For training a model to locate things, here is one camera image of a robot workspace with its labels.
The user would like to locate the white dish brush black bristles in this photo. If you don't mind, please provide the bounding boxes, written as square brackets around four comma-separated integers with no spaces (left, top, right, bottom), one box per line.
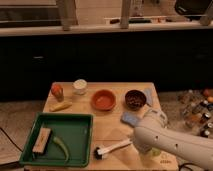
[94,139,132,160]

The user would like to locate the red bowl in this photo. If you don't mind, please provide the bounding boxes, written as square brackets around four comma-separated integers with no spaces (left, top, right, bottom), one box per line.
[91,89,116,111]

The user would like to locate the green cup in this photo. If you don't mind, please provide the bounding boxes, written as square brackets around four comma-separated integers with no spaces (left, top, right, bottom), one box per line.
[151,148,161,157]

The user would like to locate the dark brown bowl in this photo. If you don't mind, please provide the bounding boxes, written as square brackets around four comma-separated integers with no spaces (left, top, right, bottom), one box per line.
[125,90,146,110]

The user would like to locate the green chili pepper toy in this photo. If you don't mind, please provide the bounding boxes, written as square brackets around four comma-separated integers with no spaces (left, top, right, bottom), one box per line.
[53,136,70,162]

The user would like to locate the white cup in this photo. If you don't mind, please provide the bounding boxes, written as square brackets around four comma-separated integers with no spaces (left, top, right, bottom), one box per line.
[73,79,87,95]

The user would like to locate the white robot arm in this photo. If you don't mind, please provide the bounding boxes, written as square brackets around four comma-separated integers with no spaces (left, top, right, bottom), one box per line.
[132,108,213,171]

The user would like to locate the wooden block eraser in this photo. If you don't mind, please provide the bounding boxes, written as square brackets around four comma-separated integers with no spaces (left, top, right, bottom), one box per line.
[32,127,51,153]

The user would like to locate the spice bottles cluster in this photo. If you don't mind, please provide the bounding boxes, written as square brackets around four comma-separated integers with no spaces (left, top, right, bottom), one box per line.
[178,90,213,138]

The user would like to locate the green tray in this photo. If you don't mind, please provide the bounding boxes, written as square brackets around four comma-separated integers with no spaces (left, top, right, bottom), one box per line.
[19,113,93,167]

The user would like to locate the light blue cloth piece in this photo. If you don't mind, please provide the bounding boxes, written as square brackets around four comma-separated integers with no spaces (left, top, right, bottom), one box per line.
[143,88,153,107]

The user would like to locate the blue sponge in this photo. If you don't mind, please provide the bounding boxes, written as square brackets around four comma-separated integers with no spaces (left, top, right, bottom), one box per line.
[121,112,140,127]

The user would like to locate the black cable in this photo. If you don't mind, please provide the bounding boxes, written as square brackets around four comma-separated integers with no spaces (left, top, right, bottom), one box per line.
[0,127,24,153]

